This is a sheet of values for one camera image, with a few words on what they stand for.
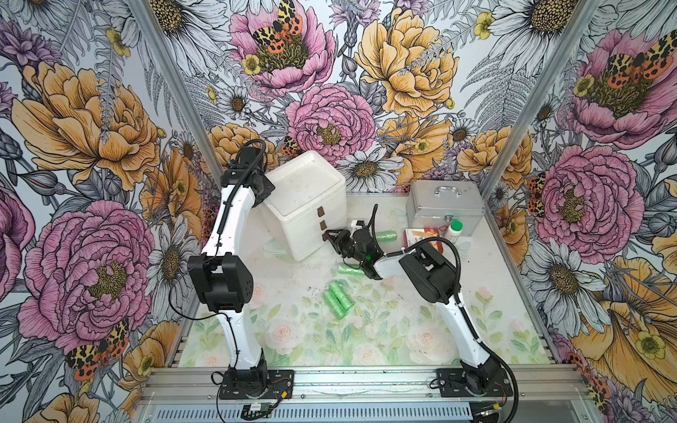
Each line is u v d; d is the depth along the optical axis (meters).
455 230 0.99
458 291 0.64
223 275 0.49
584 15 0.72
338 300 0.88
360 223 0.99
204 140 1.02
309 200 0.87
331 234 0.98
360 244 0.84
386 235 1.05
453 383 0.73
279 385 0.73
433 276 0.63
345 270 0.94
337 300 0.88
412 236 1.05
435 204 1.01
